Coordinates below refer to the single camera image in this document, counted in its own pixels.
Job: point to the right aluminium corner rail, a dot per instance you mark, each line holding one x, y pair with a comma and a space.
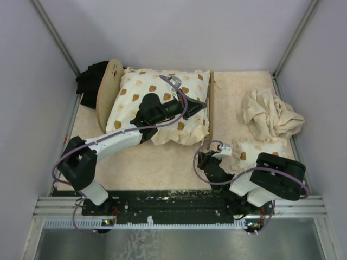
308, 14

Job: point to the wooden pet bed frame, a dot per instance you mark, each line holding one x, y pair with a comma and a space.
108, 87

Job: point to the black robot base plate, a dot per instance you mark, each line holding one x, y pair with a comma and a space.
183, 206

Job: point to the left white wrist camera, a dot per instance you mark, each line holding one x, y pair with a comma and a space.
174, 83

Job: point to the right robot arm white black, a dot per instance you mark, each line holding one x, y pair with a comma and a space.
271, 178

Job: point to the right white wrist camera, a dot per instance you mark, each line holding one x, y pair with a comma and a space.
223, 151

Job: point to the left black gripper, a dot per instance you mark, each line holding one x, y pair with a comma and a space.
193, 106

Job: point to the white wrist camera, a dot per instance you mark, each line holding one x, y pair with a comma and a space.
223, 151
174, 83

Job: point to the left aluminium corner rail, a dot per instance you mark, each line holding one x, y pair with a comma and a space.
55, 35

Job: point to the cream crumpled blanket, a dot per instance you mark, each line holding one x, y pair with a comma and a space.
267, 116

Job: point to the aluminium corner rail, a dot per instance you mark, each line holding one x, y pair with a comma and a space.
55, 35
308, 14

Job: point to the black cloth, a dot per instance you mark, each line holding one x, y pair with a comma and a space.
88, 83

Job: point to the bear print white cushion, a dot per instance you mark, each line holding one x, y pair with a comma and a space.
144, 89

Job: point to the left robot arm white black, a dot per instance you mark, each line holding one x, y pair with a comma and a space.
80, 158

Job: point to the small bear print cloth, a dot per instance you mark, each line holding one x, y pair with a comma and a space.
245, 152

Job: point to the grey slotted cable duct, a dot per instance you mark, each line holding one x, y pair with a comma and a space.
104, 223

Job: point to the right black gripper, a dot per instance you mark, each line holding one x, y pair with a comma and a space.
204, 157

